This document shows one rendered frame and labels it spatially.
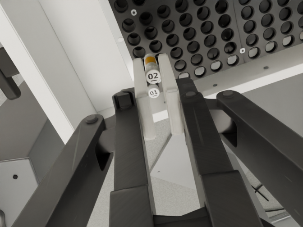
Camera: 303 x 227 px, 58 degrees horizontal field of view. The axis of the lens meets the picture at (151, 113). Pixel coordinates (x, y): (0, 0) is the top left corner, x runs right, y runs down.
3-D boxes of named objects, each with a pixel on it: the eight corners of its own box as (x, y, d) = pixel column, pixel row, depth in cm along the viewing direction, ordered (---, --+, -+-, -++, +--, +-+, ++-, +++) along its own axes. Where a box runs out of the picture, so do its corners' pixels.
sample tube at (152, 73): (157, 64, 25) (162, 83, 21) (144, 66, 25) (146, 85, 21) (155, 51, 25) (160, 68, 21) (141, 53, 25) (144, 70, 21)
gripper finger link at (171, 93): (165, 91, 15) (178, 89, 15) (157, 53, 21) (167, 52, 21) (172, 137, 16) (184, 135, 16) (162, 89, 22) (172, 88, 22)
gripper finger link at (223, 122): (184, 116, 14) (244, 106, 14) (172, 79, 18) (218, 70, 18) (187, 140, 14) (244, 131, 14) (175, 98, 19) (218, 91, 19)
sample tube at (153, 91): (158, 79, 33) (161, 96, 29) (148, 83, 33) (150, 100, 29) (154, 70, 32) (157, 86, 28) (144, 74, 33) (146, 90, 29)
